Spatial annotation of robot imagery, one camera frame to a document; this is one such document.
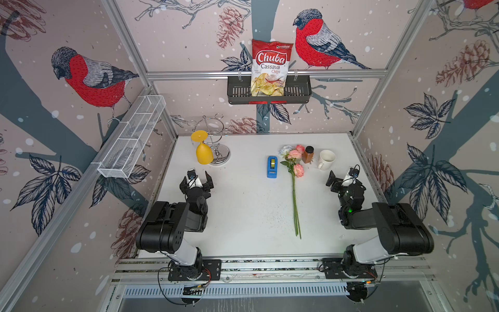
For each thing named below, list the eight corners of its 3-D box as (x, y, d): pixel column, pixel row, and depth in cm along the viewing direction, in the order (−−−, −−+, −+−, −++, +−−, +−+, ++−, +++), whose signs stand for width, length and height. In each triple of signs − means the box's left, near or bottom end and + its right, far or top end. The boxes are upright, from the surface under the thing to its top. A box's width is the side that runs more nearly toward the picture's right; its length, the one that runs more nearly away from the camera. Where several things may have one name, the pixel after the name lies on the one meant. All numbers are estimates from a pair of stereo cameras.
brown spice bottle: (302, 163, 108) (305, 152, 101) (300, 156, 111) (303, 145, 104) (311, 163, 108) (315, 152, 101) (309, 156, 111) (313, 145, 104)
